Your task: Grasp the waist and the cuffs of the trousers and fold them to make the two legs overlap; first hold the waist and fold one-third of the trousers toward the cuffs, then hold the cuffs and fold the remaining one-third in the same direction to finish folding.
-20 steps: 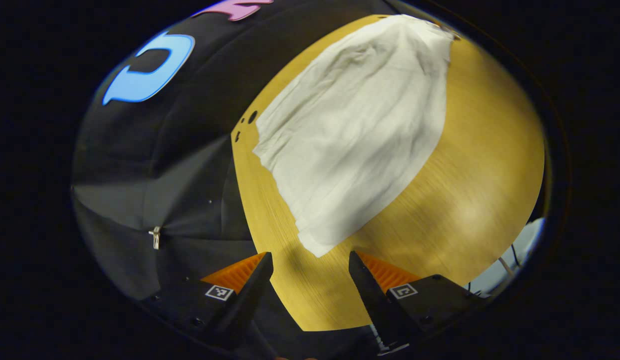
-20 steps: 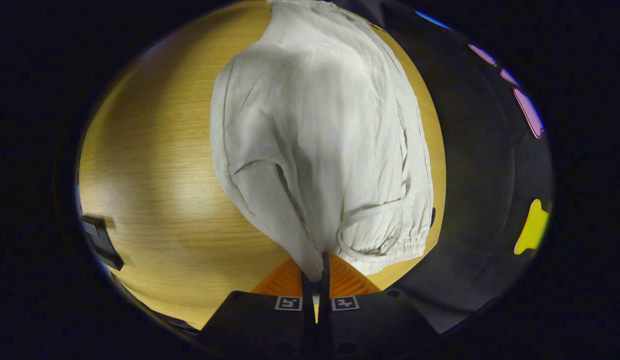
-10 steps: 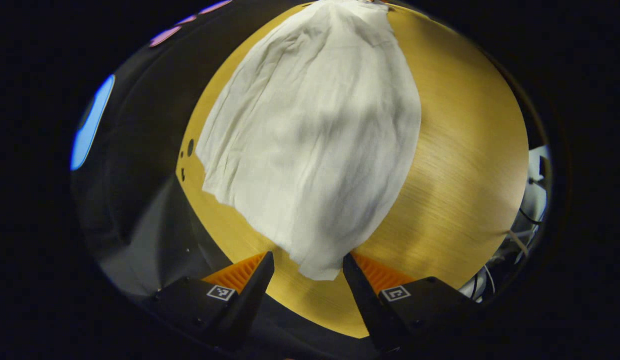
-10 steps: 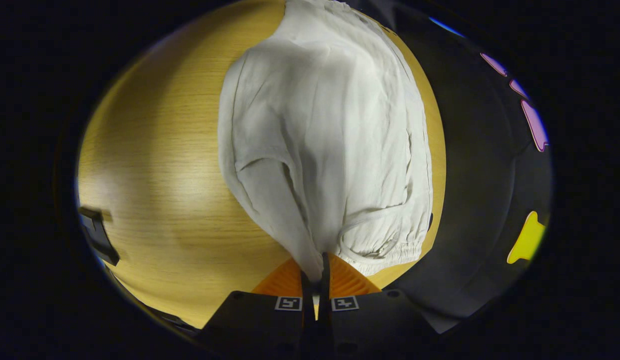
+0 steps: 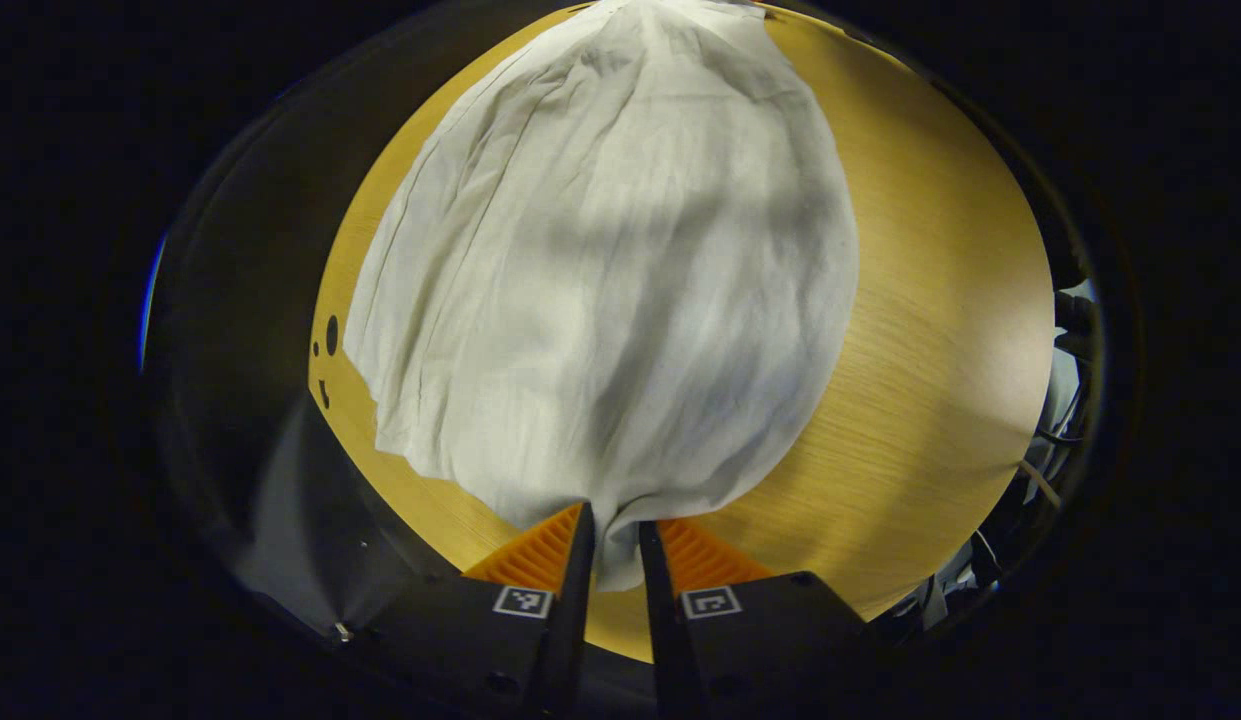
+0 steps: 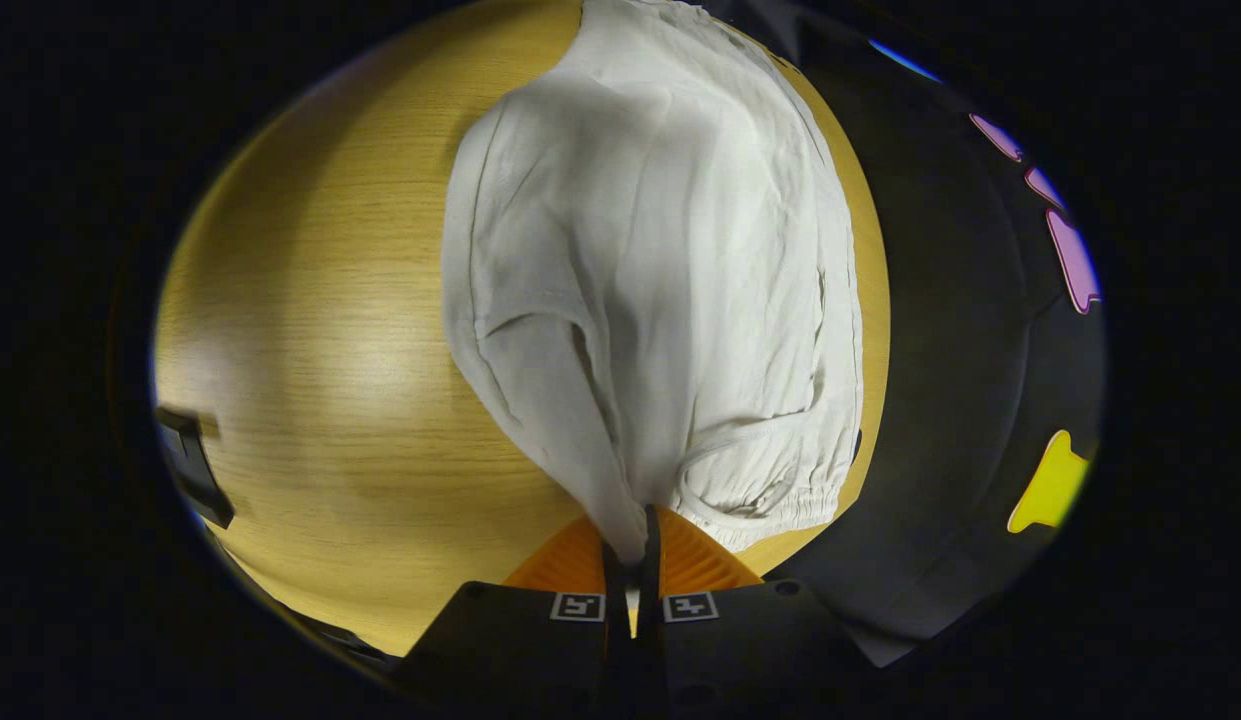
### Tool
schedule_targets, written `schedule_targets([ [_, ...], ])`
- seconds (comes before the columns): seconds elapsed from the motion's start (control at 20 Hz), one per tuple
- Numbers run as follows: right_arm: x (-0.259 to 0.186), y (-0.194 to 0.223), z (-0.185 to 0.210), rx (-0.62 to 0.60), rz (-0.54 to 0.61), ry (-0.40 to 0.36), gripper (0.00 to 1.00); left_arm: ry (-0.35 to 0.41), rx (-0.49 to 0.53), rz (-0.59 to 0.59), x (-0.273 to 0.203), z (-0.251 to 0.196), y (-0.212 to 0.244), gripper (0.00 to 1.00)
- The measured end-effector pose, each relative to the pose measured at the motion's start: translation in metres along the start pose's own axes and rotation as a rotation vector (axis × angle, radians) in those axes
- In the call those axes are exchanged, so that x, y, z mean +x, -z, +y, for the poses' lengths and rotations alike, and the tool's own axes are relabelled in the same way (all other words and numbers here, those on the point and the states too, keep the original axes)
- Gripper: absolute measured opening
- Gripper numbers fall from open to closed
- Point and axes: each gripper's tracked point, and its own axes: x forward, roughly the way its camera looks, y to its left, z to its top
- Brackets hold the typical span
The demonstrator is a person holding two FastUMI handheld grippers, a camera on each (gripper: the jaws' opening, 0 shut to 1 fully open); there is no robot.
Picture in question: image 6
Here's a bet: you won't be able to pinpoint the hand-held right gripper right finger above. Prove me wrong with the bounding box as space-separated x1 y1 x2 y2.
635 504 886 720

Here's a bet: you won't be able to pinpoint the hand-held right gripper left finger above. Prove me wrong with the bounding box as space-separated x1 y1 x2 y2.
393 513 638 720

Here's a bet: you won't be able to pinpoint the black backdrop cloth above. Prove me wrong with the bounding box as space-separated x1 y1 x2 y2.
700 0 1109 669

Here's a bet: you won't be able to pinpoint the white jeans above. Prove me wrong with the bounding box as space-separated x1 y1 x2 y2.
440 0 866 571

